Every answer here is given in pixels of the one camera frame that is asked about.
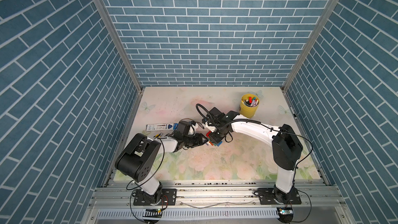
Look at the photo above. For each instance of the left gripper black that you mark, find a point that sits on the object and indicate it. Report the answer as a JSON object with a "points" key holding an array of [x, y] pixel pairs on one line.
{"points": [[197, 141]]}

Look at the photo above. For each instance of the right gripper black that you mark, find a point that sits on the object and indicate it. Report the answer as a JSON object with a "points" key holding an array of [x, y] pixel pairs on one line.
{"points": [[213, 139]]}

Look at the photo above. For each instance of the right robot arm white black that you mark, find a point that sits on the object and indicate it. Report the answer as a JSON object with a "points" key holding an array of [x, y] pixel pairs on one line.
{"points": [[286, 146]]}

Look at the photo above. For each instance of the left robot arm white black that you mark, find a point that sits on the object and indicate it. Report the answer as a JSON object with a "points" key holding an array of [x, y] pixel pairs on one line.
{"points": [[137, 159]]}

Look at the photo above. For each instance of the white blue toothpaste box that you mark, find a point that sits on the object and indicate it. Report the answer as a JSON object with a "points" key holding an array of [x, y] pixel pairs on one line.
{"points": [[161, 127]]}

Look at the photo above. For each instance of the yellow pen cup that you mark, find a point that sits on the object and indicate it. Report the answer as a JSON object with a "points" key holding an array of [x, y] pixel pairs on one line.
{"points": [[248, 105]]}

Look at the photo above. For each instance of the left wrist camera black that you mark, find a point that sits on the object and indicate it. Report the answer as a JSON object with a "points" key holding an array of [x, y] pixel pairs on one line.
{"points": [[186, 127]]}

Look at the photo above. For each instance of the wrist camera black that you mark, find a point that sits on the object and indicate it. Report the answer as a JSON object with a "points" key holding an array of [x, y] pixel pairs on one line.
{"points": [[214, 117], [186, 127]]}

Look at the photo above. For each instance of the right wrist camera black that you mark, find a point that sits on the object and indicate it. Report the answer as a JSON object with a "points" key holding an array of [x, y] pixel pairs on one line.
{"points": [[214, 117]]}

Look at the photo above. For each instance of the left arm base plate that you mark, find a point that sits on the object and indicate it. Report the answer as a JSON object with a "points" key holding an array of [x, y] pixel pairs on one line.
{"points": [[164, 197]]}

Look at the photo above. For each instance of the aluminium rail frame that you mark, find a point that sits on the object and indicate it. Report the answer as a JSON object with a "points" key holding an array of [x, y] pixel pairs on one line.
{"points": [[219, 202]]}

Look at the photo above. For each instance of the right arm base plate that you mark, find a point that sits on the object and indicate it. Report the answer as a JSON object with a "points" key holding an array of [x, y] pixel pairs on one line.
{"points": [[274, 196]]}

